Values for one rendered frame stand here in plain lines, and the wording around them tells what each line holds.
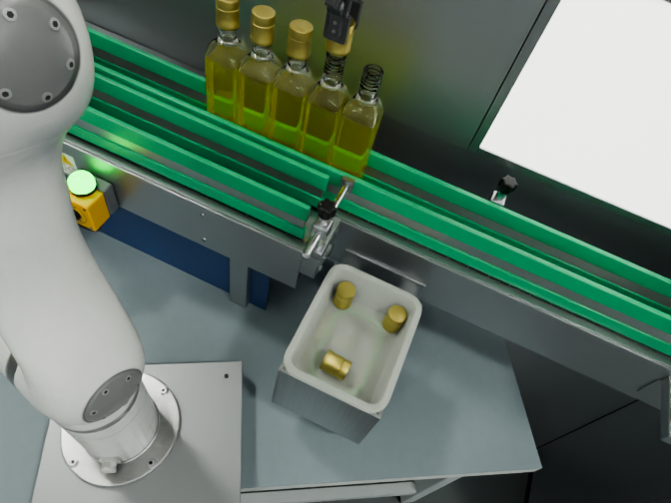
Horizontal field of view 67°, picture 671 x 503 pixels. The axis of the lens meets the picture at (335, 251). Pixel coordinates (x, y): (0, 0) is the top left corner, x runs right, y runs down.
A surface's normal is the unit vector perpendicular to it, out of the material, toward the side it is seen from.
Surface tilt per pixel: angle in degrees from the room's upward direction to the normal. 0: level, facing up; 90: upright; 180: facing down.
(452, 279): 90
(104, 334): 62
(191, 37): 90
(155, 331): 0
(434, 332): 0
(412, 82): 90
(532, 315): 90
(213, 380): 3
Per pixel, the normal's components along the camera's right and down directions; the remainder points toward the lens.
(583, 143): -0.39, 0.72
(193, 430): 0.13, -0.57
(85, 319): 0.87, 0.18
